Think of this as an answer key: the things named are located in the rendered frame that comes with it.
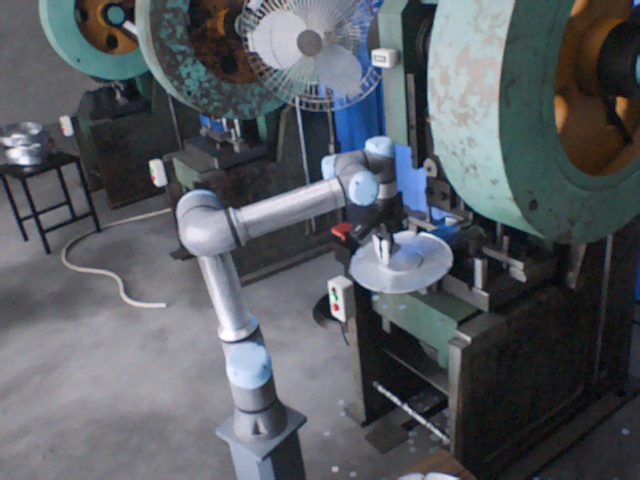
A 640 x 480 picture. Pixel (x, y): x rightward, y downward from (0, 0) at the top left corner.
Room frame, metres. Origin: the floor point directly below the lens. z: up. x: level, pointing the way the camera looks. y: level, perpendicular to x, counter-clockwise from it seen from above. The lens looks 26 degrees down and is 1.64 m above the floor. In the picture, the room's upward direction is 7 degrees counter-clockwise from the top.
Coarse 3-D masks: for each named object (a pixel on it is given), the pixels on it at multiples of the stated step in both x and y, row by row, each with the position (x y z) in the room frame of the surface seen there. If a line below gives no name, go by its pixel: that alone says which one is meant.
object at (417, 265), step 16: (400, 240) 1.62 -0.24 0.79; (416, 240) 1.60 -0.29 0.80; (432, 240) 1.59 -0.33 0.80; (352, 256) 1.58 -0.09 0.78; (368, 256) 1.57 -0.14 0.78; (400, 256) 1.53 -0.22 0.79; (416, 256) 1.51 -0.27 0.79; (432, 256) 1.51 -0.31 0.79; (448, 256) 1.49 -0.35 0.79; (352, 272) 1.50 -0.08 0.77; (368, 272) 1.49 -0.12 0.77; (384, 272) 1.48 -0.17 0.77; (400, 272) 1.46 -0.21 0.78; (416, 272) 1.45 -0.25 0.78; (432, 272) 1.44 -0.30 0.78; (400, 288) 1.39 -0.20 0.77; (416, 288) 1.37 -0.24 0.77
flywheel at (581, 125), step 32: (576, 0) 1.33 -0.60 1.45; (608, 0) 1.34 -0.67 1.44; (576, 32) 1.29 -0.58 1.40; (608, 32) 1.27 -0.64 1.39; (576, 64) 1.29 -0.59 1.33; (608, 64) 1.23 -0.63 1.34; (576, 96) 1.30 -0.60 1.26; (608, 96) 1.36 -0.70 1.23; (576, 128) 1.30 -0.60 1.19; (608, 128) 1.41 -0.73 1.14; (576, 160) 1.31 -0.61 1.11; (608, 160) 1.37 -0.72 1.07
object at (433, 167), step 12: (432, 144) 1.66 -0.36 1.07; (432, 156) 1.67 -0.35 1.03; (432, 168) 1.65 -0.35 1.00; (432, 180) 1.63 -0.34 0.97; (444, 180) 1.61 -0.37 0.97; (432, 192) 1.62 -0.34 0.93; (444, 192) 1.58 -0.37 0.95; (456, 192) 1.58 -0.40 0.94; (432, 204) 1.63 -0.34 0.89; (444, 204) 1.59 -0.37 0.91; (456, 204) 1.58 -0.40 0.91
